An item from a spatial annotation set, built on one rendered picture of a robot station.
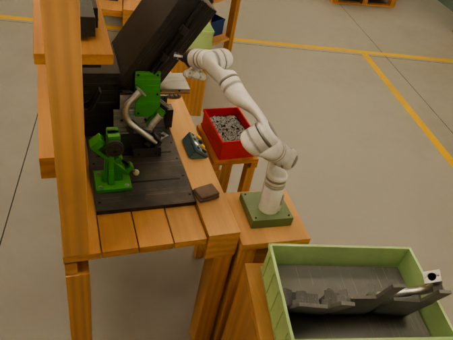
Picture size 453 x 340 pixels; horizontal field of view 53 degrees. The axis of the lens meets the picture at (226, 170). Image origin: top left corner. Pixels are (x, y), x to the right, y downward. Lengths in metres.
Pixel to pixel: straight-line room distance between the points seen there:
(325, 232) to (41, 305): 1.91
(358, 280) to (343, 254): 0.12
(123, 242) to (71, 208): 0.31
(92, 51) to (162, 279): 1.59
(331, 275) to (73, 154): 1.12
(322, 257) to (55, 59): 1.26
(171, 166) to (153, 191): 0.19
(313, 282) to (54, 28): 1.30
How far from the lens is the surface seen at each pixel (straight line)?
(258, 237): 1.96
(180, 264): 2.89
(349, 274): 1.98
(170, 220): 1.91
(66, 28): 1.24
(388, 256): 2.05
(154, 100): 2.13
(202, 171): 2.13
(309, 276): 1.90
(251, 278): 1.89
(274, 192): 1.92
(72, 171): 1.49
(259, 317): 1.80
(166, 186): 2.03
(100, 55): 1.61
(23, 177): 3.46
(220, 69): 1.53
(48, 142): 1.64
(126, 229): 1.87
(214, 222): 1.91
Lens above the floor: 2.27
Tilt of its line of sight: 39 degrees down
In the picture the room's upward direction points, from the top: 12 degrees clockwise
